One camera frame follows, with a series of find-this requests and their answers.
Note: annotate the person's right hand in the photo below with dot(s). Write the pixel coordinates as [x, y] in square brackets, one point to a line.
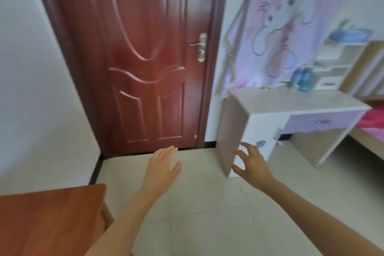
[256, 168]

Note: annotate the dark brown door frame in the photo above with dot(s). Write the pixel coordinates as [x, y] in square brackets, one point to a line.
[215, 54]

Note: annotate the blue folded cloth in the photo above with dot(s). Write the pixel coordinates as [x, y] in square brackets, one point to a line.
[349, 34]

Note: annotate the white desk with purple drawer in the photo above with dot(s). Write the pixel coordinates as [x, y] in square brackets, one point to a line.
[270, 108]

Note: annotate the pink cartoon rabbit blanket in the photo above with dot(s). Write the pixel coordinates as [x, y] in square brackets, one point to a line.
[279, 30]

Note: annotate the person's left thumb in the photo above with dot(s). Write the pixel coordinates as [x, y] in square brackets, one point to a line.
[177, 168]

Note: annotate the person's right middle finger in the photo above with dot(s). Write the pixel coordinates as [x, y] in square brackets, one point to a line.
[247, 146]

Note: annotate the blue plastic bottle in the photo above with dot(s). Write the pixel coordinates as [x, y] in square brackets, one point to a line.
[308, 80]
[297, 78]

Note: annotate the person's right thumb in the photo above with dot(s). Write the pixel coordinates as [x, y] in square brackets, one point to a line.
[237, 170]

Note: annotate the person's left hand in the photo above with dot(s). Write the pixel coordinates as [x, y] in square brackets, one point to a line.
[159, 171]

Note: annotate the blue sticker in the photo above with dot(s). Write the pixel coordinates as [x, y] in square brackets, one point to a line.
[261, 144]

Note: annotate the white shelf unit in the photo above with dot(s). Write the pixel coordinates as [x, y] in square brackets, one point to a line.
[339, 63]

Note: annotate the person's right forearm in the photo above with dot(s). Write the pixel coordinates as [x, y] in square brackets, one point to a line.
[315, 219]

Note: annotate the red-brown wooden door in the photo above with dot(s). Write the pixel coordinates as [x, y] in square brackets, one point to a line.
[135, 54]

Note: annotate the pink bed sheet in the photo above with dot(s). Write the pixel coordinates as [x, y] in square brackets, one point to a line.
[373, 122]

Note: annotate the person's left forearm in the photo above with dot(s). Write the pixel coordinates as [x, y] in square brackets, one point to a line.
[126, 222]

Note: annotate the brown wooden table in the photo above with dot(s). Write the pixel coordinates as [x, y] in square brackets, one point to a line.
[48, 219]

